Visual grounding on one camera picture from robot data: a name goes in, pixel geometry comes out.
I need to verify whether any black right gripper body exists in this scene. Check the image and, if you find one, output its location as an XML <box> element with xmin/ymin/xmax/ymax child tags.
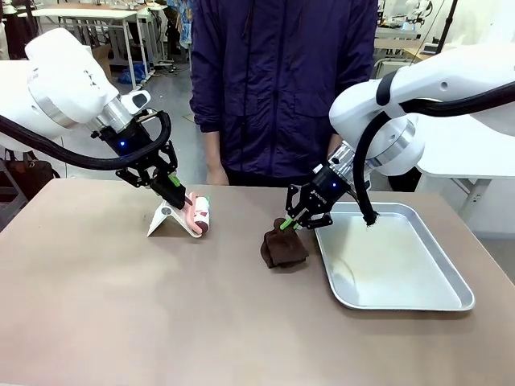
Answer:
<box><xmin>302</xmin><ymin>162</ymin><xmax>357</xmax><ymax>216</ymax></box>

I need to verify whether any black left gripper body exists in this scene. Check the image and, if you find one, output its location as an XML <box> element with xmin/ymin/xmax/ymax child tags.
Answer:
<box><xmin>97</xmin><ymin>120</ymin><xmax>167</xmax><ymax>169</ymax></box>

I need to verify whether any brown microfiber cloth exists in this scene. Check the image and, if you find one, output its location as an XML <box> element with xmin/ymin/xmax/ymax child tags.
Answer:
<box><xmin>260</xmin><ymin>217</ymin><xmax>311</xmax><ymax>271</ymax></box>

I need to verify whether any pink-handled lint roller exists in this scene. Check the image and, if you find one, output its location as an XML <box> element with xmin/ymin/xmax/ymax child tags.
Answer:
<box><xmin>183</xmin><ymin>191</ymin><xmax>213</xmax><ymax>239</ymax></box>

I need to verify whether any person's right forearm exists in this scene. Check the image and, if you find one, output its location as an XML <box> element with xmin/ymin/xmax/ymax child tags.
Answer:
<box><xmin>204</xmin><ymin>130</ymin><xmax>223</xmax><ymax>162</ymax></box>

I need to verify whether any person's right hand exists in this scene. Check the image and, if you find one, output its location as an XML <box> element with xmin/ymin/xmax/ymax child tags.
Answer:
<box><xmin>205</xmin><ymin>158</ymin><xmax>229</xmax><ymax>187</ymax></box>

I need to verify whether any white lint roller stand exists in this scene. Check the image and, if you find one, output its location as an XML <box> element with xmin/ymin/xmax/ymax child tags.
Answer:
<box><xmin>146</xmin><ymin>202</ymin><xmax>203</xmax><ymax>241</ymax></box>

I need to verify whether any blue plastic bag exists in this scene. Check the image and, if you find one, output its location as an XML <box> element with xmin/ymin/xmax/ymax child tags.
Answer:
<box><xmin>118</xmin><ymin>62</ymin><xmax>152</xmax><ymax>87</ymax></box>

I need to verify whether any cardboard box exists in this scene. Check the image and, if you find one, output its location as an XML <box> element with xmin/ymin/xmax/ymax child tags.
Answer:
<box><xmin>90</xmin><ymin>43</ymin><xmax>113</xmax><ymax>79</ymax></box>

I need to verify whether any silver metal tray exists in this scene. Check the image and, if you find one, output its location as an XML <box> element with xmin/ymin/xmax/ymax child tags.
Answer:
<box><xmin>312</xmin><ymin>201</ymin><xmax>476</xmax><ymax>312</ymax></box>

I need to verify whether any brown leather bag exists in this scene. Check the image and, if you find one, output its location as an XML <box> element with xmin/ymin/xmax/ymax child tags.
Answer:
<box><xmin>2</xmin><ymin>150</ymin><xmax>61</xmax><ymax>191</ymax></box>

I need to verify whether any person in purple jacket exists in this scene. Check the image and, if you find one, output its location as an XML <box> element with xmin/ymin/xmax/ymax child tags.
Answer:
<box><xmin>188</xmin><ymin>0</ymin><xmax>380</xmax><ymax>188</ymax></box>

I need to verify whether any white workshop table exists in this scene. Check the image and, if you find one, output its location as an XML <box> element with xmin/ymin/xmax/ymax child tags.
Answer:
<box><xmin>31</xmin><ymin>6</ymin><xmax>140</xmax><ymax>90</ymax></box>

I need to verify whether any white side table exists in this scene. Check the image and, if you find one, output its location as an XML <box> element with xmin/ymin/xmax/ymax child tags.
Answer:
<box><xmin>417</xmin><ymin>118</ymin><xmax>515</xmax><ymax>226</ymax></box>

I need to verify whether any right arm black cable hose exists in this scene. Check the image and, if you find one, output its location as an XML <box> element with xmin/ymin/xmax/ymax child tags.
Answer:
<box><xmin>352</xmin><ymin>78</ymin><xmax>515</xmax><ymax>231</ymax></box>

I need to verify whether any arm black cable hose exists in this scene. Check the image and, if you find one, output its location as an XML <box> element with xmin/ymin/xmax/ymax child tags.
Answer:
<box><xmin>0</xmin><ymin>109</ymin><xmax>175</xmax><ymax>172</ymax></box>
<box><xmin>352</xmin><ymin>78</ymin><xmax>515</xmax><ymax>231</ymax></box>

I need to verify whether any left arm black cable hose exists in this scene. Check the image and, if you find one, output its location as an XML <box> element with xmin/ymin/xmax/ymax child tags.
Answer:
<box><xmin>0</xmin><ymin>109</ymin><xmax>175</xmax><ymax>172</ymax></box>

